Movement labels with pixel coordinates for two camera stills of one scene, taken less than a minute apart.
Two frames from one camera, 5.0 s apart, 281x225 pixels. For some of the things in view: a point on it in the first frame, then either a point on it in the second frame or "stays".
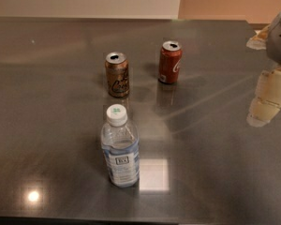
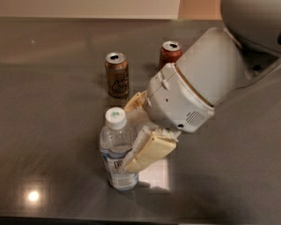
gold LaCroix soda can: [117, 67] stays
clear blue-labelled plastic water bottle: [121, 145] stays
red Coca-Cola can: [170, 62] stays
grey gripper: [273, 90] → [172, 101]
